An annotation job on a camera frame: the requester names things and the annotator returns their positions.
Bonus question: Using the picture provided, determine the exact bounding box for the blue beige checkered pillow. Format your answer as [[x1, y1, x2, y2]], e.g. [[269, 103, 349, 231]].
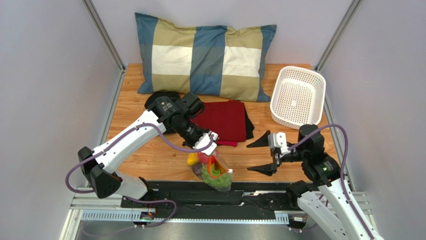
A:
[[134, 13, 277, 102]]

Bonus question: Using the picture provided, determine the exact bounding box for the left aluminium corner post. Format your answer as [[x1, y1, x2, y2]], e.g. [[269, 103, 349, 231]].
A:
[[81, 0, 126, 73]]

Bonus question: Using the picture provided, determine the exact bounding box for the dark purple date fruit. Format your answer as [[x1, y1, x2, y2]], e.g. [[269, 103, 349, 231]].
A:
[[191, 163, 203, 177]]

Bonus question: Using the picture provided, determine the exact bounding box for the right aluminium corner post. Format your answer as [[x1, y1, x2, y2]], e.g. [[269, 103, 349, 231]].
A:
[[314, 0, 363, 73]]

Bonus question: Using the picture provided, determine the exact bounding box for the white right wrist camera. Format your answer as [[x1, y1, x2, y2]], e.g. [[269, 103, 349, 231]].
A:
[[267, 132, 290, 156]]

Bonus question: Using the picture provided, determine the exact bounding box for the black folded cloth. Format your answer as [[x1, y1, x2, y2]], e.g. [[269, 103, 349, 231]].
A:
[[244, 108, 255, 140]]

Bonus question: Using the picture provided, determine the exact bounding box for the dark red folded cloth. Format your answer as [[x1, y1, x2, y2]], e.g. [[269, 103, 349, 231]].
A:
[[193, 100, 247, 147]]

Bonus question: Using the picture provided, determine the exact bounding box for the black cap with letter R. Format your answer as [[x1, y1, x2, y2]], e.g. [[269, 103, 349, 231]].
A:
[[146, 91, 181, 102]]

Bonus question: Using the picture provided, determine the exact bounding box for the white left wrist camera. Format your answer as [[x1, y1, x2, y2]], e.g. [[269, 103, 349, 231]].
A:
[[193, 131, 219, 156]]

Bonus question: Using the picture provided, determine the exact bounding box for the yellow pear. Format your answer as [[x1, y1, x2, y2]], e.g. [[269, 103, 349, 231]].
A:
[[186, 152, 199, 166]]

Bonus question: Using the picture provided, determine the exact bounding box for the white perforated plastic basket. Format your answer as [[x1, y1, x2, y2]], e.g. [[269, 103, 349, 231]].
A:
[[269, 66, 327, 129]]

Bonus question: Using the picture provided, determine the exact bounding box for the aluminium frame rail base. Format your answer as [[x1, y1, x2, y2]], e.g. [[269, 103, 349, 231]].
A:
[[69, 183, 370, 232]]

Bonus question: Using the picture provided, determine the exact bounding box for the red apple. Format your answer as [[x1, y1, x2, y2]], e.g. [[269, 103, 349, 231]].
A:
[[198, 152, 210, 165]]

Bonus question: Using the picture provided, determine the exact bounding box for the clear zip bag orange zipper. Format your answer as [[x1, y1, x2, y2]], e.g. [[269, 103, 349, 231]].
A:
[[186, 150, 234, 192]]

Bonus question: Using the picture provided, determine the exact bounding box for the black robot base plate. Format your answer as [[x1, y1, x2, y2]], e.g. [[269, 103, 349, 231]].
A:
[[120, 181, 302, 221]]

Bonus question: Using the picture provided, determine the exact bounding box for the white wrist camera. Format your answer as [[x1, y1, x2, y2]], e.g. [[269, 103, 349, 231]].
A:
[[193, 131, 219, 156], [267, 132, 290, 156]]

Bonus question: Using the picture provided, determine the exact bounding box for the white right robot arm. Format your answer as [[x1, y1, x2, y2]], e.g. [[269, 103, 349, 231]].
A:
[[247, 124, 382, 240]]

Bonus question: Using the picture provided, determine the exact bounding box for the green grape bunch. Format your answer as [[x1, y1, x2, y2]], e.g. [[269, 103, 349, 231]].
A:
[[201, 165, 234, 192]]

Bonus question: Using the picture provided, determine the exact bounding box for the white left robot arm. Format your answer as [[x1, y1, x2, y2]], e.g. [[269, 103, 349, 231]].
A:
[[77, 92, 218, 200]]

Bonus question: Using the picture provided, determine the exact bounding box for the aluminium corner post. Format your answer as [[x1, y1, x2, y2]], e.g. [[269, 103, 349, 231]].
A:
[[314, 0, 363, 73], [81, 0, 126, 73]]

